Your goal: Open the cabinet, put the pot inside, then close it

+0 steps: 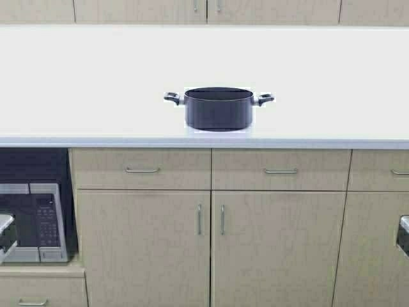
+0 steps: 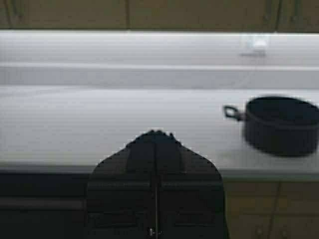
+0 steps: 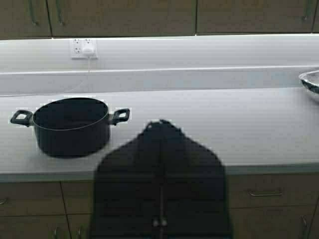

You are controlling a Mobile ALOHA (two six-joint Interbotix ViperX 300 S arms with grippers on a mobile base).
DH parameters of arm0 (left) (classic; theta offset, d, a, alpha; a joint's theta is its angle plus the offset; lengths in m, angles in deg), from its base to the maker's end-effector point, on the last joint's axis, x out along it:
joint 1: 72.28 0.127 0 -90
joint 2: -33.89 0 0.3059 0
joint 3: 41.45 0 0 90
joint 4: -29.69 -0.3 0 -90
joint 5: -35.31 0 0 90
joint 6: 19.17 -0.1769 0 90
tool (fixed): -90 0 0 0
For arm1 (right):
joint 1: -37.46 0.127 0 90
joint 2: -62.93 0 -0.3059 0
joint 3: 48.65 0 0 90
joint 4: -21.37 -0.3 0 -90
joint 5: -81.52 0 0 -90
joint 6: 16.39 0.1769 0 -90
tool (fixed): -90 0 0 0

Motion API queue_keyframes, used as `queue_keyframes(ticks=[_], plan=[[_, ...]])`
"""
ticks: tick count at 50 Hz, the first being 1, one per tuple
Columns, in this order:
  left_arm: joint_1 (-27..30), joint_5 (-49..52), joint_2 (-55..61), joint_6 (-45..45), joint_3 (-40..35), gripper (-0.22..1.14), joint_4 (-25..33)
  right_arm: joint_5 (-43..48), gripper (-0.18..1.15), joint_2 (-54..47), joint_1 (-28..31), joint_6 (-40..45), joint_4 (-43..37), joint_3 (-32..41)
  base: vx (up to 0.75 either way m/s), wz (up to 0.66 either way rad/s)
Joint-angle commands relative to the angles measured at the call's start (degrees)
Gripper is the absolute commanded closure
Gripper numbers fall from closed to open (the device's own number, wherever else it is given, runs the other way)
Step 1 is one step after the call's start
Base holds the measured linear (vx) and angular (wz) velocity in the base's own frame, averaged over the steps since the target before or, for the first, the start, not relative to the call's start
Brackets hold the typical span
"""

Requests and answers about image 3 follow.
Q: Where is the lower wooden drawer left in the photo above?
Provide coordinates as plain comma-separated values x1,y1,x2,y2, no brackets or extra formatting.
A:
0,182,65,216

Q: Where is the white wall outlet plate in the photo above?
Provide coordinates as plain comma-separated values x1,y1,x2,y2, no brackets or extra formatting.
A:
69,38,98,60

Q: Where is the thin white cable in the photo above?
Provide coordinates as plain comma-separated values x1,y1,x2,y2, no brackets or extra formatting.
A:
63,55,92,97

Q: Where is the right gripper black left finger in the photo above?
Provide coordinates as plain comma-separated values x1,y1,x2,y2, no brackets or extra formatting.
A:
90,121,161,239

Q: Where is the metal cabinet handle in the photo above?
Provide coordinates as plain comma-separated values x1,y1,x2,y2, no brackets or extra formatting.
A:
55,0,65,26

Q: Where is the metal drawer handle right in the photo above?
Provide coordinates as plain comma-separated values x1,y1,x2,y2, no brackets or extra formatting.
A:
249,190,283,197

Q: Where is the black two-handled cooking pot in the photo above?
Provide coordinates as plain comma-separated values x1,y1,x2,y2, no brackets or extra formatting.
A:
10,98,130,158

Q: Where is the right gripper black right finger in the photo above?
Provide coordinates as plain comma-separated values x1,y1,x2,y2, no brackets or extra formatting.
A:
160,119,233,239

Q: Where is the lower wooden drawer right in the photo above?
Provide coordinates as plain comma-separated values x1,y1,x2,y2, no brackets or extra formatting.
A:
227,174,319,208

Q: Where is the glass bowl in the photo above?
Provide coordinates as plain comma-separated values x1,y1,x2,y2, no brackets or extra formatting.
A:
299,70,319,103

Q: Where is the wooden drawer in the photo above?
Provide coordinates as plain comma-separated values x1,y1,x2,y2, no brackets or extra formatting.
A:
0,182,65,216
227,174,319,208

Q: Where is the white plug adapter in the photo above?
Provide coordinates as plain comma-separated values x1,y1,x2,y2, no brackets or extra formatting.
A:
82,47,95,57

